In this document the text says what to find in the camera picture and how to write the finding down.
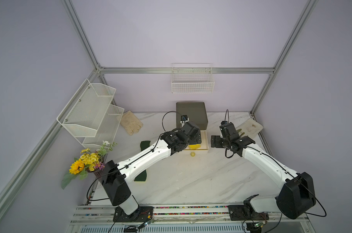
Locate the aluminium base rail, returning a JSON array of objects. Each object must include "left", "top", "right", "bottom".
[{"left": 67, "top": 203, "right": 315, "bottom": 233}]

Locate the yellow sunflower bouquet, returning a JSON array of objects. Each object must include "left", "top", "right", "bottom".
[{"left": 61, "top": 141, "right": 117, "bottom": 190}]

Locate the green yellow sponge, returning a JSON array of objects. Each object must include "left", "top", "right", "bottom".
[
  {"left": 140, "top": 140, "right": 151, "bottom": 151},
  {"left": 134, "top": 170, "right": 147, "bottom": 182}
]

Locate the beige work glove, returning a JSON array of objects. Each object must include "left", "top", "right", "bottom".
[{"left": 120, "top": 111, "right": 143, "bottom": 136}]

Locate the olive white yellow drawer cabinet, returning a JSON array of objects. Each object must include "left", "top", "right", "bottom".
[{"left": 176, "top": 102, "right": 208, "bottom": 131}]

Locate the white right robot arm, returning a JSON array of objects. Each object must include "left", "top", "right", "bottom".
[{"left": 211, "top": 121, "right": 317, "bottom": 219}]

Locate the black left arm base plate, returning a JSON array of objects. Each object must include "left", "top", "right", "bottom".
[{"left": 113, "top": 206, "right": 154, "bottom": 222}]

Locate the white mesh two-tier shelf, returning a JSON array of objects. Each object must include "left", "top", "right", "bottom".
[{"left": 57, "top": 79, "right": 124, "bottom": 150}]

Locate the white wire wall basket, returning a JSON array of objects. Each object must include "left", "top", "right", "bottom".
[{"left": 171, "top": 63, "right": 215, "bottom": 94}]

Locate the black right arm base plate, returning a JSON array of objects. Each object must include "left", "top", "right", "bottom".
[{"left": 228, "top": 194, "right": 269, "bottom": 221}]

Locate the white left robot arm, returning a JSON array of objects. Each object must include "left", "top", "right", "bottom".
[{"left": 98, "top": 121, "right": 201, "bottom": 216}]

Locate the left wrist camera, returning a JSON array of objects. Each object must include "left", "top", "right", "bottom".
[{"left": 180, "top": 115, "right": 189, "bottom": 128}]

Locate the purple glass vase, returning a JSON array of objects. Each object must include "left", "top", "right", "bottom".
[{"left": 93, "top": 169, "right": 106, "bottom": 180}]

